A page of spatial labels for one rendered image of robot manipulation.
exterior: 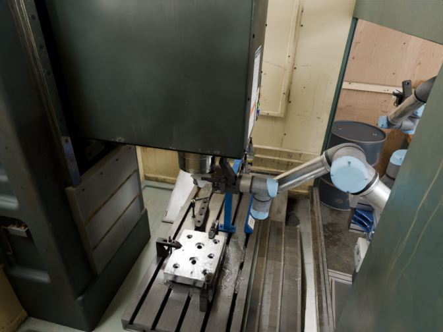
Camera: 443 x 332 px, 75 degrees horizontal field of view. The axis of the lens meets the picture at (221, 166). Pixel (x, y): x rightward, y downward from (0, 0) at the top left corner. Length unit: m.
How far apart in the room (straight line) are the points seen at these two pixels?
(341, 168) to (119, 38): 0.83
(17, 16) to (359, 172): 1.14
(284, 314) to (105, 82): 1.34
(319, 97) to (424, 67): 1.87
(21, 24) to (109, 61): 0.25
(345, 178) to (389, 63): 2.74
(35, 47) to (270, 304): 1.47
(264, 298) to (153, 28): 1.34
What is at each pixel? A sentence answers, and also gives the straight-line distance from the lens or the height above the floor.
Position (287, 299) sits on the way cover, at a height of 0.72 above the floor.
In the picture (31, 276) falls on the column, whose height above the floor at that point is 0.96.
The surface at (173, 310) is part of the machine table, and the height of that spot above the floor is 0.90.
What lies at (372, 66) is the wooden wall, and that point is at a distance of 3.69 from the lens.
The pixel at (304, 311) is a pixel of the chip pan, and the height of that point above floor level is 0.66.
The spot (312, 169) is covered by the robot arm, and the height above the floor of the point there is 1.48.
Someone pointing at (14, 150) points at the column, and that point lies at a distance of 1.13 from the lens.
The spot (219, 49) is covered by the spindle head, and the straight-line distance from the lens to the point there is 0.91.
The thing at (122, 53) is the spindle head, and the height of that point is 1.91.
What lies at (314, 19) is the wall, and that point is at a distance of 2.01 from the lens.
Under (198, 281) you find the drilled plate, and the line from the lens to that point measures 1.39.
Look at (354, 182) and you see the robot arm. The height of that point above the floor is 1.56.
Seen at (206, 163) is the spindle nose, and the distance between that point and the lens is 1.13.
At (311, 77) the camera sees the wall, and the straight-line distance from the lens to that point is 2.06.
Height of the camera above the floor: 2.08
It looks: 31 degrees down
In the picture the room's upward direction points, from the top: 2 degrees clockwise
